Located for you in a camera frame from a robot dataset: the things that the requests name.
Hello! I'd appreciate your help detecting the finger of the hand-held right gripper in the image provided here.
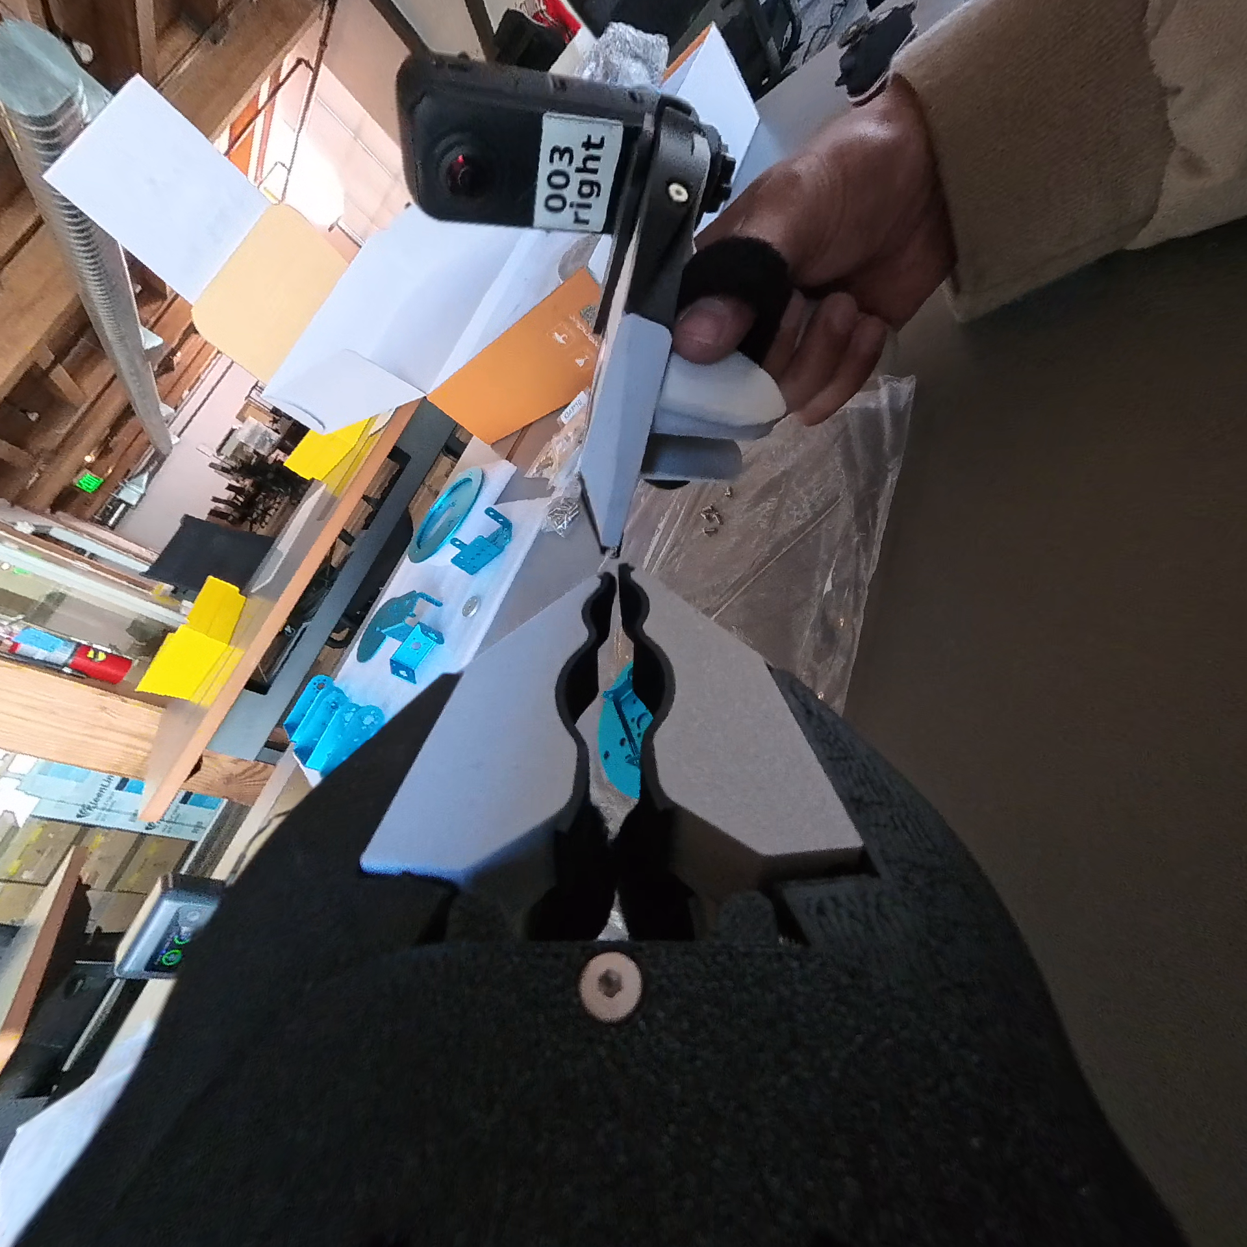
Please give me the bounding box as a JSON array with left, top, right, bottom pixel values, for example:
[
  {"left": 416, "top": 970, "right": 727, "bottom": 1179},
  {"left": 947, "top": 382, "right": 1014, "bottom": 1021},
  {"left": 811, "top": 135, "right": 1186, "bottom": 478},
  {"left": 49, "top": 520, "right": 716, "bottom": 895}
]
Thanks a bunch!
[{"left": 581, "top": 312, "right": 676, "bottom": 557}]

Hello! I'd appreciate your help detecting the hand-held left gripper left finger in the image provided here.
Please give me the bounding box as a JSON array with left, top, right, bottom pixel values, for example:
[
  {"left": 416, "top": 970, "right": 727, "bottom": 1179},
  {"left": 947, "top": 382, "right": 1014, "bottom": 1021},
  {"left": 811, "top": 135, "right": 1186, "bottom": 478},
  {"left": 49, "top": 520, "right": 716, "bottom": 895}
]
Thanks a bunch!
[{"left": 361, "top": 573, "right": 619, "bottom": 889}]

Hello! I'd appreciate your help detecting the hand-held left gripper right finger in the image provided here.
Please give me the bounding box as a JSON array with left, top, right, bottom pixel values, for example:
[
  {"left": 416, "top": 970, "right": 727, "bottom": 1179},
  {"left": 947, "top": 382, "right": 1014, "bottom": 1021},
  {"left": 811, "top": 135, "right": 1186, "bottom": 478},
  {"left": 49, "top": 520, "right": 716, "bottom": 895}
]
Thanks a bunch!
[{"left": 619, "top": 563, "right": 867, "bottom": 903}]

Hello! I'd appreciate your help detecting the teal round metal plate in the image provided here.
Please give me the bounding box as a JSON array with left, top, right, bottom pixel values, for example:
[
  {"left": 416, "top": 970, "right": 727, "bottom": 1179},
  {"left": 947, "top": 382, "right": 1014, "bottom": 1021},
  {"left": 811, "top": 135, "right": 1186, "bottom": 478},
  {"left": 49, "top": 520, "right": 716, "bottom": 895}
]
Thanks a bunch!
[{"left": 597, "top": 661, "right": 658, "bottom": 802}]

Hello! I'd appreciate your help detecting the blue square metal bracket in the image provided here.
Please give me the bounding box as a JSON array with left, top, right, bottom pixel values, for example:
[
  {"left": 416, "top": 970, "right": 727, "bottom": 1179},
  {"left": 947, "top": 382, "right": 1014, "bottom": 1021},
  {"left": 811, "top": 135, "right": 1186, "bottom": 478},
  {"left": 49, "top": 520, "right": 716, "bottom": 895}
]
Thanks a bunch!
[{"left": 604, "top": 673, "right": 656, "bottom": 763}]

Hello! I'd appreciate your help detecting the person's right forearm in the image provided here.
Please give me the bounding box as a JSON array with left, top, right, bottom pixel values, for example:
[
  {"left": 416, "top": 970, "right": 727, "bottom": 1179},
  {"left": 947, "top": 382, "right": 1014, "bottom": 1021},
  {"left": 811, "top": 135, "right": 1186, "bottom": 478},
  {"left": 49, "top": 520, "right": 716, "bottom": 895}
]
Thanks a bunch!
[{"left": 888, "top": 0, "right": 1247, "bottom": 325}]

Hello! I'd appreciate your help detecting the grey desk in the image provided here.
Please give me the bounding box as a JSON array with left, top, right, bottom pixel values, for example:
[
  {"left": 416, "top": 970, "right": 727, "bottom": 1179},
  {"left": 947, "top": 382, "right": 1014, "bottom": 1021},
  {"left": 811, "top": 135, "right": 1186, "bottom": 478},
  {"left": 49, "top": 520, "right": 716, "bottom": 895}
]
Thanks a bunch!
[{"left": 545, "top": 218, "right": 1247, "bottom": 1247}]

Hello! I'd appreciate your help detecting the person's right hand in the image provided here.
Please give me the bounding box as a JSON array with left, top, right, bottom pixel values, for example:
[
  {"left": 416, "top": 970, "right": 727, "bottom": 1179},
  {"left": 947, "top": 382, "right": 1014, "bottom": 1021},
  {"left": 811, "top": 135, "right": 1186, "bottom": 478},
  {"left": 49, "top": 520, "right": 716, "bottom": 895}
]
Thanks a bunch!
[{"left": 670, "top": 77, "right": 962, "bottom": 426}]

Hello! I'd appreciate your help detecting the pile of small hardware bags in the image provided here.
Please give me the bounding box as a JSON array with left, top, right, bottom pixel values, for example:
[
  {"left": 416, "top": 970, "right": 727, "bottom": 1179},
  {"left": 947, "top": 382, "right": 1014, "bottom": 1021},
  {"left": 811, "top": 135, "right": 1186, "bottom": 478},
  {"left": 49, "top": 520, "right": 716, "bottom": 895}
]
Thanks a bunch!
[{"left": 529, "top": 385, "right": 591, "bottom": 539}]

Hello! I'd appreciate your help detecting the orange cardboard box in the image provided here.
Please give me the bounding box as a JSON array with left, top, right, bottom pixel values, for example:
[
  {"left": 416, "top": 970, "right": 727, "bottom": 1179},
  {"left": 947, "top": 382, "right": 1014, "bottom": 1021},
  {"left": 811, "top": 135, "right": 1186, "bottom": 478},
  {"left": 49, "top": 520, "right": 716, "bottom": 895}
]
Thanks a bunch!
[{"left": 43, "top": 24, "right": 763, "bottom": 447}]

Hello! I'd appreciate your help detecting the white foam sheet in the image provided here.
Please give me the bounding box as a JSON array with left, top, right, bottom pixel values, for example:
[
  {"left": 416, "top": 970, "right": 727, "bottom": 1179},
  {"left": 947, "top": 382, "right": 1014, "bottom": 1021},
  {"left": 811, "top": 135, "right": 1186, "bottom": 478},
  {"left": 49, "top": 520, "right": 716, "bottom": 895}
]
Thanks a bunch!
[{"left": 291, "top": 456, "right": 607, "bottom": 793}]

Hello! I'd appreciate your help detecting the bubble wrap packet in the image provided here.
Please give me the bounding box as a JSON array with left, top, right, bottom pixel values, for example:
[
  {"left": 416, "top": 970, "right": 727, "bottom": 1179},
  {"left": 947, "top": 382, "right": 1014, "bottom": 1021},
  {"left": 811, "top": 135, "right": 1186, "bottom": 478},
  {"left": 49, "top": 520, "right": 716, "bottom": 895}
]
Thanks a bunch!
[{"left": 582, "top": 21, "right": 676, "bottom": 88}]

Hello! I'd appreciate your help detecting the clear plastic bag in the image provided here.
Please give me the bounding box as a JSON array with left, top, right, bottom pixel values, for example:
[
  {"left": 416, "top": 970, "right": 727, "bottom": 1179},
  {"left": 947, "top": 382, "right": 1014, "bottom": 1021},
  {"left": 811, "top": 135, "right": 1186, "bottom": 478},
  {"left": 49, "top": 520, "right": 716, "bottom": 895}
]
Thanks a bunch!
[{"left": 624, "top": 374, "right": 917, "bottom": 713}]

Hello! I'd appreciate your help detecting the yellow box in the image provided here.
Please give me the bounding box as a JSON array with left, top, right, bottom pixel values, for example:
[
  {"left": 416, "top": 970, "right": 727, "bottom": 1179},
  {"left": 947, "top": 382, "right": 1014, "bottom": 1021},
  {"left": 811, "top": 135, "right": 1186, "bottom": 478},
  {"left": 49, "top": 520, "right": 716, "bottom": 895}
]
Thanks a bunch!
[
  {"left": 135, "top": 575, "right": 251, "bottom": 705},
  {"left": 281, "top": 414, "right": 388, "bottom": 486}
]

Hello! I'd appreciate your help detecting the small device with screen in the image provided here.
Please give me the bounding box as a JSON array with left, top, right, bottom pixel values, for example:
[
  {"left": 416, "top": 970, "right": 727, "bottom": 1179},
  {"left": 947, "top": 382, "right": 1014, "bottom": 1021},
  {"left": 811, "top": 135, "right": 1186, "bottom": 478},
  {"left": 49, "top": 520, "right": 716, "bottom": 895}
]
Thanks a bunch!
[{"left": 113, "top": 875, "right": 223, "bottom": 983}]

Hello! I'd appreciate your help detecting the long blue U bracket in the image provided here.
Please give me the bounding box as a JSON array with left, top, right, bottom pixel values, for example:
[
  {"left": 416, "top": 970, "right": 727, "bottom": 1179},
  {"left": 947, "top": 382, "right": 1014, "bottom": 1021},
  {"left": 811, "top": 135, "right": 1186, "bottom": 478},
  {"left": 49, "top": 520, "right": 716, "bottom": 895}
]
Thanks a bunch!
[
  {"left": 310, "top": 682, "right": 364, "bottom": 771},
  {"left": 336, "top": 696, "right": 388, "bottom": 771},
  {"left": 282, "top": 677, "right": 333, "bottom": 771}
]

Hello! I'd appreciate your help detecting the small blue angle bracket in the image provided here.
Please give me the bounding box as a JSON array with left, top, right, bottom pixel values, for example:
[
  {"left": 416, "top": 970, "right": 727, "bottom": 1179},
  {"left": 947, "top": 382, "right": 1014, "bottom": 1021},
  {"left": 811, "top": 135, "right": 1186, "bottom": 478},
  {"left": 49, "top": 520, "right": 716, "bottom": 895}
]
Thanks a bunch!
[{"left": 388, "top": 624, "right": 447, "bottom": 686}]

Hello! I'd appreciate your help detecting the perforated blue U bracket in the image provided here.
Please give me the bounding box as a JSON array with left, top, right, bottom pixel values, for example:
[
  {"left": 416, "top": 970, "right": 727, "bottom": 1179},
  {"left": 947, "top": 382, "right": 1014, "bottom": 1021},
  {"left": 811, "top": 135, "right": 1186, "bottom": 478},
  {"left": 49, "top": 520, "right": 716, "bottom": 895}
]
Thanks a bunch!
[{"left": 448, "top": 505, "right": 515, "bottom": 578}]

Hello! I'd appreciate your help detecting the green round plate with bracket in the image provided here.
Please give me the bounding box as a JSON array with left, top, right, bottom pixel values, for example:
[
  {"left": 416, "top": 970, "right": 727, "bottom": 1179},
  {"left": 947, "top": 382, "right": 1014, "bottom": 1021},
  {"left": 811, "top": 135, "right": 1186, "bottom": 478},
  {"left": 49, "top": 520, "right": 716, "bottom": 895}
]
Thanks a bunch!
[{"left": 353, "top": 589, "right": 445, "bottom": 665}]

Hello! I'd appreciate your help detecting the large teal metal ring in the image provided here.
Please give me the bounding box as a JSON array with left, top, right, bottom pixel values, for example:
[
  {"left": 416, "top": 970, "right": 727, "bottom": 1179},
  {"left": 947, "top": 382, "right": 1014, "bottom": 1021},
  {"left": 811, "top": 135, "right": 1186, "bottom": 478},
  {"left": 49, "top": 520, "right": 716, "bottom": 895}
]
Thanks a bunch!
[{"left": 405, "top": 468, "right": 487, "bottom": 564}]

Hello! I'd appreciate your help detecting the silver ventilation duct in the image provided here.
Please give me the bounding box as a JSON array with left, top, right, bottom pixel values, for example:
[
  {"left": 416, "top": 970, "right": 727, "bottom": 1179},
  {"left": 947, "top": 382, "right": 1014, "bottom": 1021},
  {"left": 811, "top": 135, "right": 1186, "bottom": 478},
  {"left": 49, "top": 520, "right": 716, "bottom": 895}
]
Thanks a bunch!
[{"left": 0, "top": 19, "right": 178, "bottom": 456}]

